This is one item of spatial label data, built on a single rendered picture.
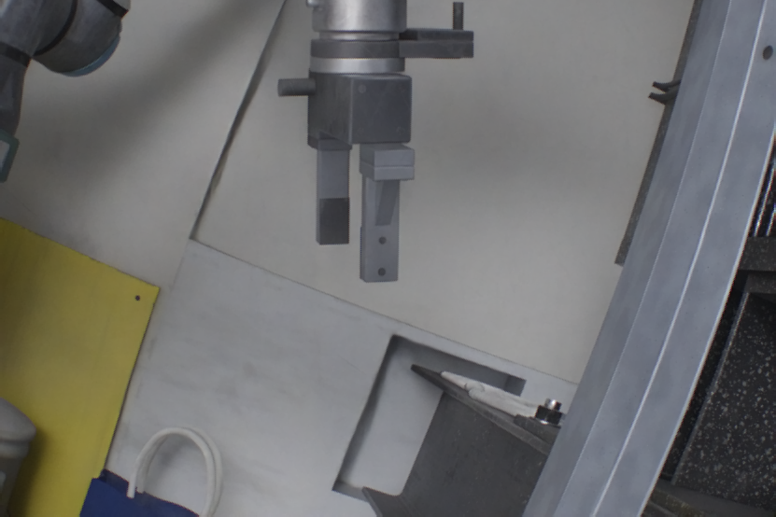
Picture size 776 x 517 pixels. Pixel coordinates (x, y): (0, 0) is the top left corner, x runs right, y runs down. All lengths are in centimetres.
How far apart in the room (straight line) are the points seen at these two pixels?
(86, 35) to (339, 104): 63
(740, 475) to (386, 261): 38
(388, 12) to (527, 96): 114
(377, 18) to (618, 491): 41
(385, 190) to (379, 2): 15
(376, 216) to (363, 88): 9
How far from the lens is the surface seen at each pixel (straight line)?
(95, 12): 147
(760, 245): 98
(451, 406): 195
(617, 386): 78
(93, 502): 181
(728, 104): 79
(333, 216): 102
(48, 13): 140
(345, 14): 91
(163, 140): 190
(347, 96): 88
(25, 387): 191
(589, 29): 209
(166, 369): 191
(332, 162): 101
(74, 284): 189
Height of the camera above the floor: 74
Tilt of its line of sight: 4 degrees up
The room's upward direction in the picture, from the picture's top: 21 degrees clockwise
